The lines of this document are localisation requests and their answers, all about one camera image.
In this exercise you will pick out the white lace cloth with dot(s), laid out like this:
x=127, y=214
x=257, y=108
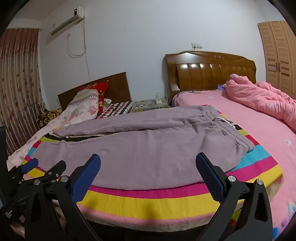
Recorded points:
x=107, y=102

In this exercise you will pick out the dark flat wooden headboard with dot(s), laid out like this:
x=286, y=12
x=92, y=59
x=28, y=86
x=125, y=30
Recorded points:
x=118, y=88

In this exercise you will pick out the pink quilt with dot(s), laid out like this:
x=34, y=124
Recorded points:
x=254, y=97

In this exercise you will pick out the white wall socket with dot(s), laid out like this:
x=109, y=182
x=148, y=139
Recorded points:
x=196, y=45

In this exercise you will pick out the white air conditioner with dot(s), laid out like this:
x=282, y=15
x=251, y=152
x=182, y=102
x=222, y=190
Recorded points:
x=66, y=22

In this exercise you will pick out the purple pants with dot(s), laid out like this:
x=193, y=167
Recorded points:
x=138, y=150

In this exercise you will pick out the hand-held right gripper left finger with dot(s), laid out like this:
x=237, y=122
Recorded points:
x=89, y=178

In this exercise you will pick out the small purple cloth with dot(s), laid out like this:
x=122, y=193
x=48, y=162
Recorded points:
x=221, y=87

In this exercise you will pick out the tiger print blanket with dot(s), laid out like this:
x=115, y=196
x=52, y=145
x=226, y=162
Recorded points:
x=47, y=117

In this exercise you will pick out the brown patterned curtain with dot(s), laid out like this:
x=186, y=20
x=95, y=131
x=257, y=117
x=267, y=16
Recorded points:
x=18, y=92

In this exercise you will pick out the light wooden wardrobe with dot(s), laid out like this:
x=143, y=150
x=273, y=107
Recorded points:
x=279, y=58

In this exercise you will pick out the glossy brown wooden headboard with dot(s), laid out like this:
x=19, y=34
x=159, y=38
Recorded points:
x=208, y=74

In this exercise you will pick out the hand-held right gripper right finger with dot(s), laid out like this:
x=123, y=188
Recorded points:
x=209, y=176

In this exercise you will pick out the folded floral quilt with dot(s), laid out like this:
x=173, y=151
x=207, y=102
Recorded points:
x=83, y=104

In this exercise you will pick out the red embroidered pillow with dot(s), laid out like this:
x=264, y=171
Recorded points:
x=103, y=97

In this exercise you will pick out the plaid cloth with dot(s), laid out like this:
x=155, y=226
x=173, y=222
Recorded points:
x=115, y=109

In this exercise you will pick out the striped colourful blanket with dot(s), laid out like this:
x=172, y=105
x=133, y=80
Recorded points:
x=138, y=204

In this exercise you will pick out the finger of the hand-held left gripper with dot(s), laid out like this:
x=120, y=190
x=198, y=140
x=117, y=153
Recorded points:
x=56, y=170
x=30, y=165

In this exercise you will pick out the nightstand with floral cover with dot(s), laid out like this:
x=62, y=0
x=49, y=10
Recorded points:
x=148, y=106

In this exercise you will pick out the white power strip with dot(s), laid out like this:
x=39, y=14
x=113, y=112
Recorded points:
x=158, y=99

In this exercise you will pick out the pink bed sheet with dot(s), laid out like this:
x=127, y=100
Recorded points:
x=254, y=129

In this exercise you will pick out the pale floral bed cover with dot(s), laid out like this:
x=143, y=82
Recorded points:
x=34, y=139

